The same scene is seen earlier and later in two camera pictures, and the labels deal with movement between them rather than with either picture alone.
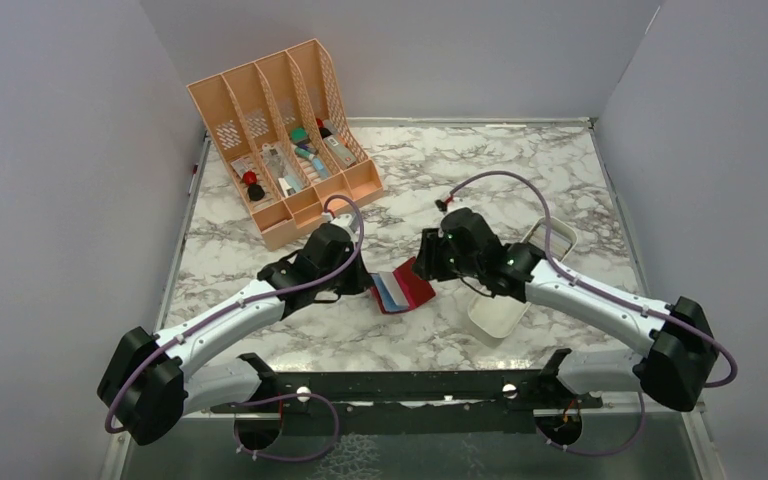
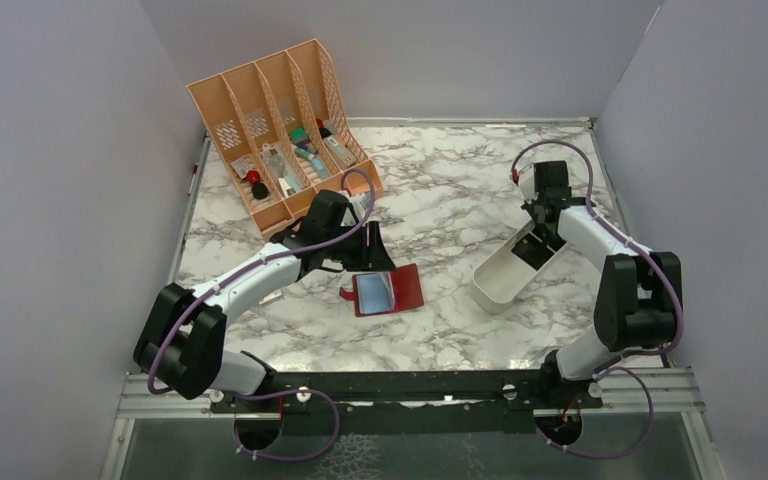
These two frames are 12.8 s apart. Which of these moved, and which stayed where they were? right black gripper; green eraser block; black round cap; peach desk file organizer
Moved: right black gripper
Stayed: black round cap; green eraser block; peach desk file organizer
